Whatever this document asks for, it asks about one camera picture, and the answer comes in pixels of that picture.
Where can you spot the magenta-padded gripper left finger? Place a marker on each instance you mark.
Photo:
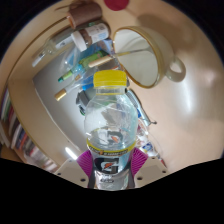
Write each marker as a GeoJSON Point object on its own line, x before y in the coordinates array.
{"type": "Point", "coordinates": [85, 163]}

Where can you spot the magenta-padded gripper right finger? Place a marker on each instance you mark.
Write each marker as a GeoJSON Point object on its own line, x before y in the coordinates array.
{"type": "Point", "coordinates": [140, 161]}

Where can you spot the clear yellow-capped drink bottle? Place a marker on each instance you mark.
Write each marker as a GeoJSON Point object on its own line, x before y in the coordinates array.
{"type": "Point", "coordinates": [110, 130]}

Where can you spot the white light strip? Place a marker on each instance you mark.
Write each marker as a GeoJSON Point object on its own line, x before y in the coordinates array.
{"type": "Point", "coordinates": [71, 153]}

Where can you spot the gold-capped clear bottle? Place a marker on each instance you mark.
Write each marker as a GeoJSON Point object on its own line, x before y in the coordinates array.
{"type": "Point", "coordinates": [66, 91]}

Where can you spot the green-capped clear bottle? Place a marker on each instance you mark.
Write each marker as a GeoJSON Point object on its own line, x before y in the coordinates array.
{"type": "Point", "coordinates": [71, 73]}

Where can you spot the cream ceramic cup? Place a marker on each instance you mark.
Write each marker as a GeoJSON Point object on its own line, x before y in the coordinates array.
{"type": "Point", "coordinates": [156, 43]}

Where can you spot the clear white-capped glass bottle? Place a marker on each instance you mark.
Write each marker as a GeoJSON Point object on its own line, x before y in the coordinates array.
{"type": "Point", "coordinates": [55, 45]}

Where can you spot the white-lidded brown jar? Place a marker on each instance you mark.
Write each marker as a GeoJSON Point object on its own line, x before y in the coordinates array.
{"type": "Point", "coordinates": [91, 35]}

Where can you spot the brown mug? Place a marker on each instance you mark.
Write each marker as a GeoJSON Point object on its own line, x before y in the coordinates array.
{"type": "Point", "coordinates": [85, 15]}

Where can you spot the flat round red coaster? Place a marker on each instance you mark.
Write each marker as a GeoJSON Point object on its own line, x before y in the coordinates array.
{"type": "Point", "coordinates": [116, 4]}

